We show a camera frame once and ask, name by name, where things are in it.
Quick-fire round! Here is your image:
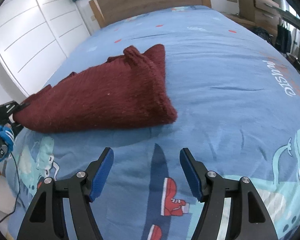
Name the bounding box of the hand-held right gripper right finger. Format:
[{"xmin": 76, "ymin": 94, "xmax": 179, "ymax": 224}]
[{"xmin": 179, "ymin": 147, "xmax": 279, "ymax": 240}]

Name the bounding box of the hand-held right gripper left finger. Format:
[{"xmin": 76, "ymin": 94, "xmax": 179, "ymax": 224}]
[{"xmin": 16, "ymin": 147, "xmax": 115, "ymax": 240}]

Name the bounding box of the dark red knit sweater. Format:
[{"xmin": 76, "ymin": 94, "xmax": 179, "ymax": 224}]
[{"xmin": 12, "ymin": 44, "xmax": 178, "ymax": 133}]

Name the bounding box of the person's left hand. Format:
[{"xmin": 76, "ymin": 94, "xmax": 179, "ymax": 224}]
[{"xmin": 0, "ymin": 124, "xmax": 15, "ymax": 168}]

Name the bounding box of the white wardrobe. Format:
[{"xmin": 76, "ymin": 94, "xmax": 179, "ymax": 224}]
[{"xmin": 0, "ymin": 0, "xmax": 90, "ymax": 98}]

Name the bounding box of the blue printed bed sheet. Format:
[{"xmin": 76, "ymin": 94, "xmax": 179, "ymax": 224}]
[{"xmin": 5, "ymin": 5, "xmax": 300, "ymax": 240}]

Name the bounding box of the black bag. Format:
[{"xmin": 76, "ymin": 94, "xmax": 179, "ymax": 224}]
[{"xmin": 276, "ymin": 21, "xmax": 293, "ymax": 53}]

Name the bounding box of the wooden nightstand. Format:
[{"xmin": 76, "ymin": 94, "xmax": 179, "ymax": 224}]
[{"xmin": 237, "ymin": 0, "xmax": 282, "ymax": 34}]

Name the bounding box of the black cable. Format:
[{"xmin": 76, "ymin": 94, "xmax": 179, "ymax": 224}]
[{"xmin": 0, "ymin": 150, "xmax": 22, "ymax": 225}]

